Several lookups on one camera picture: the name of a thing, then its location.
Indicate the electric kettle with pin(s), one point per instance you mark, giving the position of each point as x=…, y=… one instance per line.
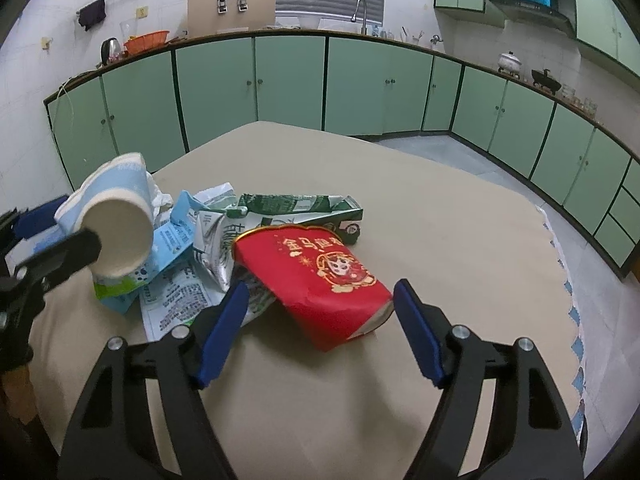
x=111, y=51

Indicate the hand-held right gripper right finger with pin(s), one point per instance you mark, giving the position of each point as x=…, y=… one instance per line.
x=420, y=330

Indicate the light blue carton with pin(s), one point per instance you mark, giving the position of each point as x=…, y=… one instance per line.
x=172, y=237

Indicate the beige tablecloth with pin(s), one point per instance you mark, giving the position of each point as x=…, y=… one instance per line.
x=450, y=210

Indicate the black range hood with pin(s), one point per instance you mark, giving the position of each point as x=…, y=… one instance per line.
x=535, y=12

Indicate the clear plastic jug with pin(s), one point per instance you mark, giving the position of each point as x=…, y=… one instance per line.
x=126, y=30

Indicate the wooden board with metal clamp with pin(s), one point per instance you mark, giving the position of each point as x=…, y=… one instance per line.
x=230, y=15

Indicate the long dark green carton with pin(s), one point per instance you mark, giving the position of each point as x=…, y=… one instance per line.
x=295, y=205

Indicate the utensil holder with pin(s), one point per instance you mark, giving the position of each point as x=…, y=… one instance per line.
x=414, y=37

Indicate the white printed carton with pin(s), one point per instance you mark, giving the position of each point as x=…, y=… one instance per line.
x=172, y=305

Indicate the blue white paper cup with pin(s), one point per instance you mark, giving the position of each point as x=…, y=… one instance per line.
x=125, y=235

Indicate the metal faucet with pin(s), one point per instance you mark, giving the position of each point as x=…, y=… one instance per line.
x=361, y=10

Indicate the orange basket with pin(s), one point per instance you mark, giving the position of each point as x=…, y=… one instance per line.
x=146, y=41

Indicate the green base cabinets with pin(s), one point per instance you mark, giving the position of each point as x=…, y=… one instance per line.
x=290, y=80

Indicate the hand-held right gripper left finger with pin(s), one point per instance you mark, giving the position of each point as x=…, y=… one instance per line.
x=222, y=330

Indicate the white pot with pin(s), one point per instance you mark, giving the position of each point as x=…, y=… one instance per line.
x=510, y=61

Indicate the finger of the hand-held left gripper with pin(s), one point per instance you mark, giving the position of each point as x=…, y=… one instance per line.
x=37, y=220
x=65, y=254

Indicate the black wok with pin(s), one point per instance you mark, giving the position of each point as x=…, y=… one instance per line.
x=545, y=80

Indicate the dark towel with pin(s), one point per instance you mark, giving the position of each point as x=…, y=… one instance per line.
x=92, y=14

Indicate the red paper carton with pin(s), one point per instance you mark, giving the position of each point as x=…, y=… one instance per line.
x=320, y=280

